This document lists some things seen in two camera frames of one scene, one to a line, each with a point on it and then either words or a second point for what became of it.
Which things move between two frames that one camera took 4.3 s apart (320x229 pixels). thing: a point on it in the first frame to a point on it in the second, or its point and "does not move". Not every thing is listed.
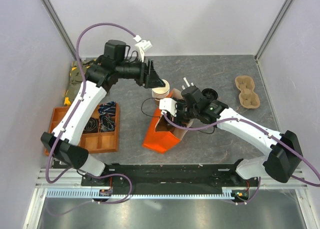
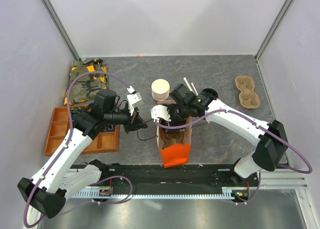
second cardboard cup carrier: (247, 98) does not move
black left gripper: (154, 80) to (136, 122)
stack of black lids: (210, 94) does not move
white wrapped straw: (186, 81) does not move
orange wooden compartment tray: (95, 142) does not move
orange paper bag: (175, 93) to (176, 154)
